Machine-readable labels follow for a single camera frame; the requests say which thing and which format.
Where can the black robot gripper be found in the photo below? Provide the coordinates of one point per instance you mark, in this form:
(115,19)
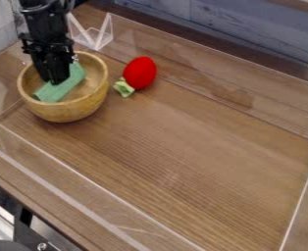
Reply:
(47,43)

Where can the green rectangular block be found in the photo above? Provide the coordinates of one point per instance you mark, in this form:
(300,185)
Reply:
(52,93)

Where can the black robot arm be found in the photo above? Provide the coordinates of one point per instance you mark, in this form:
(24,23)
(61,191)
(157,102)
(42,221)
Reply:
(46,4)

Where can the brown wooden bowl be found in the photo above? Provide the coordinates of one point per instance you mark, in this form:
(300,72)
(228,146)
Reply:
(74,99)

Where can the red plush strawberry toy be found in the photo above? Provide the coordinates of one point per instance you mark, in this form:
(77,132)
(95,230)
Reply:
(138,76)

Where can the clear acrylic corner bracket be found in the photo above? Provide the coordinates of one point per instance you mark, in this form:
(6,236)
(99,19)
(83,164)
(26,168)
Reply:
(93,37)

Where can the black table leg bracket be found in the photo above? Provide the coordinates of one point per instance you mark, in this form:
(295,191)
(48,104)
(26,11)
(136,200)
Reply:
(26,235)

